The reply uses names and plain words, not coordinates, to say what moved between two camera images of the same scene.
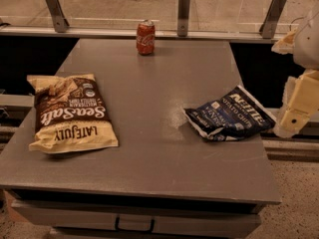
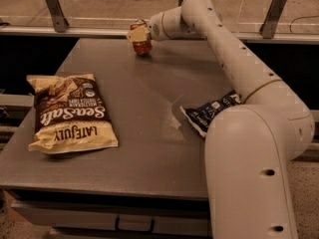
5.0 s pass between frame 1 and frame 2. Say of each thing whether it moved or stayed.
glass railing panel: stayed
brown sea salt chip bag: stayed
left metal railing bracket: stayed
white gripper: moved
